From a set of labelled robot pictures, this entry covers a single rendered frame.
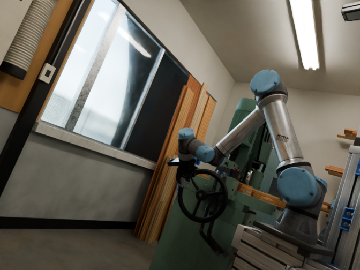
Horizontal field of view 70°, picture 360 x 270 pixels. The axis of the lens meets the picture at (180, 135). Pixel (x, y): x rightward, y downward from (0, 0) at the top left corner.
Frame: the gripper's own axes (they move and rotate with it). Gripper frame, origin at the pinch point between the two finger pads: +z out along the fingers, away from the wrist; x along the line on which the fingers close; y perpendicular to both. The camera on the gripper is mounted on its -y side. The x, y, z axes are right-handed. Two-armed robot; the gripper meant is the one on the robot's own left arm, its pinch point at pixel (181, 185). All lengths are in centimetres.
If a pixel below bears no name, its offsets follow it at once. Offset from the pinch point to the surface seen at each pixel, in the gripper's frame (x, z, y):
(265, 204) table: 25.6, 11.6, 39.4
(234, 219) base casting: 14.6, 22.0, 27.2
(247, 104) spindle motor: 68, -23, 3
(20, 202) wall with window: -45, 57, -125
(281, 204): 39, 20, 45
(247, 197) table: 24.6, 11.9, 29.0
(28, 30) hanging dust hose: -2, -65, -122
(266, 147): 74, 8, 20
